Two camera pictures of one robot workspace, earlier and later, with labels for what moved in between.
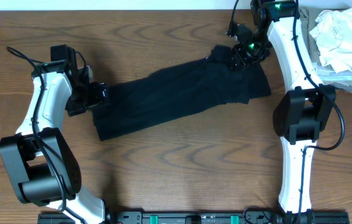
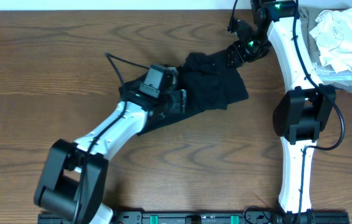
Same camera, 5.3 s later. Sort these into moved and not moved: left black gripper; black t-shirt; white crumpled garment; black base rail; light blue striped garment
Moved: left black gripper; black t-shirt
Not moved: white crumpled garment; light blue striped garment; black base rail
